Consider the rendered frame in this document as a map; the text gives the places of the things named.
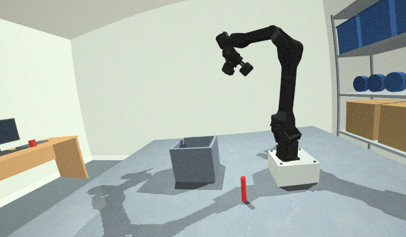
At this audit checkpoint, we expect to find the red peg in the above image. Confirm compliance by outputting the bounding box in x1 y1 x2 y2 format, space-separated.
241 176 247 202

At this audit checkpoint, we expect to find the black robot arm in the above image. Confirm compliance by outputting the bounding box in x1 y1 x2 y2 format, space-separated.
216 25 304 162

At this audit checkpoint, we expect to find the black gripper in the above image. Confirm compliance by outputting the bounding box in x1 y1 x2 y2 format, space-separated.
229 52 253 76

